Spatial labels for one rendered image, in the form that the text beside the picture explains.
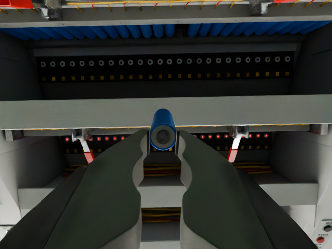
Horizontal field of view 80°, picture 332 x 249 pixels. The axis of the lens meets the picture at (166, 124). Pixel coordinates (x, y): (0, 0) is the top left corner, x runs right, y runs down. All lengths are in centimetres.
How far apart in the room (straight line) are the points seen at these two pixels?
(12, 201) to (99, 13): 39
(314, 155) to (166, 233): 43
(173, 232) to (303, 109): 47
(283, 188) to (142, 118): 32
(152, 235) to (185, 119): 42
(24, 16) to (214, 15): 26
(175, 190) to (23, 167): 32
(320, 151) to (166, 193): 31
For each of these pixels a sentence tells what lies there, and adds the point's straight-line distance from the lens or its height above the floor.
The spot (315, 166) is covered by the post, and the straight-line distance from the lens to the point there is 52.
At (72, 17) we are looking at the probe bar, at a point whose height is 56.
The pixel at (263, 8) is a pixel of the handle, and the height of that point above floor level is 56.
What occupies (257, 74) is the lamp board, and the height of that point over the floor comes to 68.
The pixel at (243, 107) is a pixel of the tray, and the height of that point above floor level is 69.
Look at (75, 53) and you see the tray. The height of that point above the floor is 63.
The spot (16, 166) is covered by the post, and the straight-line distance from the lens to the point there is 51.
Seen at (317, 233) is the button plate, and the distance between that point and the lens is 62.
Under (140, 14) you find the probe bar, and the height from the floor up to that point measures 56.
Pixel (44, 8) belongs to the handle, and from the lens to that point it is 31.
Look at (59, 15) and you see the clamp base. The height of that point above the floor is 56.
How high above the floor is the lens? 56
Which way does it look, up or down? 30 degrees up
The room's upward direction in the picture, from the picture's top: 179 degrees clockwise
